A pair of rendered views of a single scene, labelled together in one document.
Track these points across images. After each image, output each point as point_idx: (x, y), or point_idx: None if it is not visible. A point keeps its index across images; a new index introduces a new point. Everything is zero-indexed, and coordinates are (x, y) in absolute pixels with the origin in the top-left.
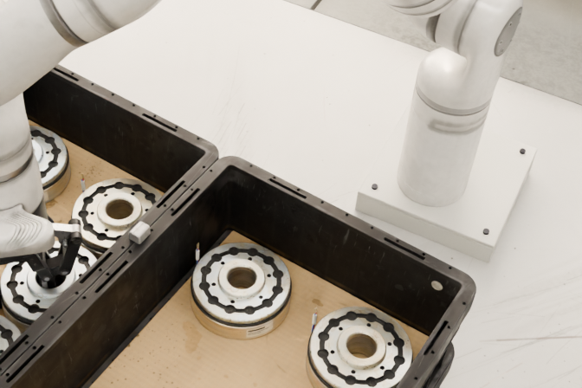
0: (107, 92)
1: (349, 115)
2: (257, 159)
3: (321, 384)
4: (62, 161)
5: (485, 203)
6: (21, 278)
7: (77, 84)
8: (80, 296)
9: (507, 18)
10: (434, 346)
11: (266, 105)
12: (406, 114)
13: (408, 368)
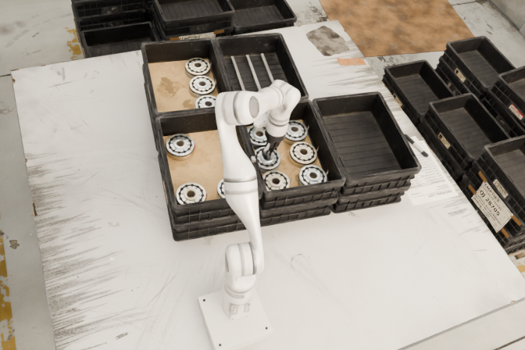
0: (308, 187)
1: (291, 322)
2: (293, 276)
3: None
4: (303, 182)
5: (213, 311)
6: (272, 152)
7: (317, 183)
8: (246, 141)
9: (226, 251)
10: (169, 184)
11: (316, 299)
12: (268, 323)
13: (176, 198)
